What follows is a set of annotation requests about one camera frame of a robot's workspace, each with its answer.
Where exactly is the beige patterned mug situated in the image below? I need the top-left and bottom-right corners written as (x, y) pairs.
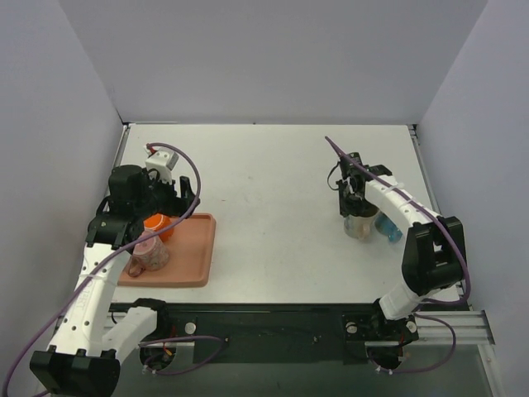
top-left (343, 208), bottom-right (379, 242)

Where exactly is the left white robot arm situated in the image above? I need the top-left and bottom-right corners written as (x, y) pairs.
top-left (30, 165), bottom-right (200, 396)

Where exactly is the pink plastic tray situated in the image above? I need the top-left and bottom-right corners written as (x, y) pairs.
top-left (118, 213), bottom-right (216, 288)

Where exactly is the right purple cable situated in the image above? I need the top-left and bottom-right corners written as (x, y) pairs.
top-left (325, 135), bottom-right (473, 375)

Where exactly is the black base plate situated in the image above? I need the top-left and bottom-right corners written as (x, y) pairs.
top-left (102, 301), bottom-right (421, 367)

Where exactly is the pink patterned mug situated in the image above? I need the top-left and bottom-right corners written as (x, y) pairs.
top-left (126, 230), bottom-right (169, 278)

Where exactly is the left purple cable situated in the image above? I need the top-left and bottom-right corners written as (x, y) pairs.
top-left (2, 142), bottom-right (231, 397)

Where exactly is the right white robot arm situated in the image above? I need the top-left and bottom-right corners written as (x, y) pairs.
top-left (334, 152), bottom-right (468, 338)

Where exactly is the blue patterned mug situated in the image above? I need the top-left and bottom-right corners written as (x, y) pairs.
top-left (374, 213), bottom-right (403, 244)

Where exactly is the orange mug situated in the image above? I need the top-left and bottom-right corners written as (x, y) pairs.
top-left (144, 213), bottom-right (174, 242)

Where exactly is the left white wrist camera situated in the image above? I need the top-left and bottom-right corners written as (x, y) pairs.
top-left (145, 146), bottom-right (179, 185)

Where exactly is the purple cable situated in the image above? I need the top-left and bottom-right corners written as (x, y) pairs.
top-left (325, 135), bottom-right (473, 375)
top-left (2, 142), bottom-right (231, 397)

